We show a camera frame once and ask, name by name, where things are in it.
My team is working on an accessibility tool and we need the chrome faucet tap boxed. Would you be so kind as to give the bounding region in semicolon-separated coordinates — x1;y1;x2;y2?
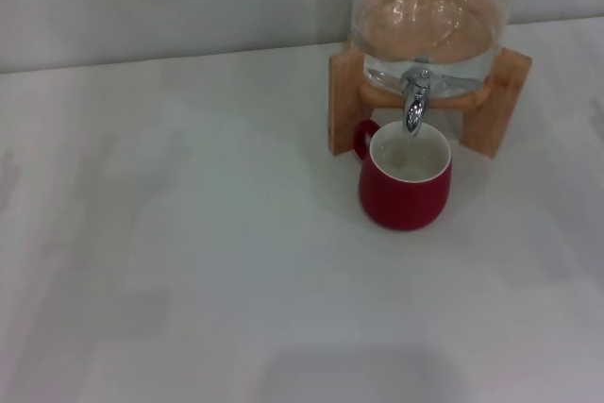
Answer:
400;67;434;139

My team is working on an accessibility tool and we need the wooden dispenser stand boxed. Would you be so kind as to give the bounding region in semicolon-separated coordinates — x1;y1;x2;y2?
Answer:
328;37;533;159

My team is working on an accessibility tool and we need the glass water dispenser jar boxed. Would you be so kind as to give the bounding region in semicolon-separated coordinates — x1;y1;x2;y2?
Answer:
351;0;518;95

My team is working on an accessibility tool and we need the red ceramic cup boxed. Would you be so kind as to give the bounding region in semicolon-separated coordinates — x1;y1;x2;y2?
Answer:
353;119;453;232

